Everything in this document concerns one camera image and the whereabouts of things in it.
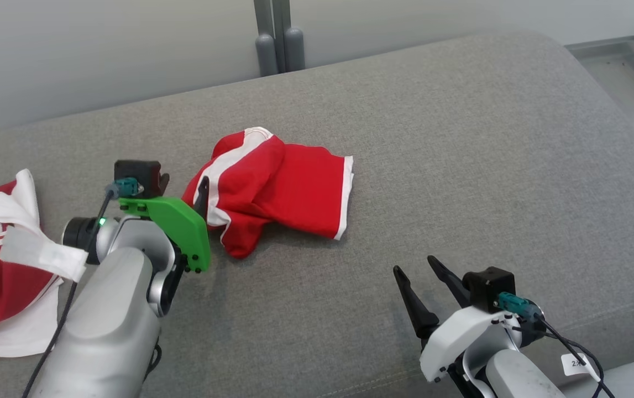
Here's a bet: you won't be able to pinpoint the white cable label tag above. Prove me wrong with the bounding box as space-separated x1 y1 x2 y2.
561 354 600 382

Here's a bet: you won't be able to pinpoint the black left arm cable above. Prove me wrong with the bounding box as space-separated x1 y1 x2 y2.
21 178 144 398

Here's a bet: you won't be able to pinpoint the grey partition post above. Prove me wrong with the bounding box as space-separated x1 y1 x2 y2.
279 0 306 73
254 0 279 77

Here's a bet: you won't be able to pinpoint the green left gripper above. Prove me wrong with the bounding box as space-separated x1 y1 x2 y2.
118 176 211 274

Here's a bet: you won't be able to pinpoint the red shorts with white trim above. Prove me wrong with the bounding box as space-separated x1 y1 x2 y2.
182 127 354 259

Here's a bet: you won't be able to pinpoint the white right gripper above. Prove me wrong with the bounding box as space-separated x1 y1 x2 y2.
393 255 522 382

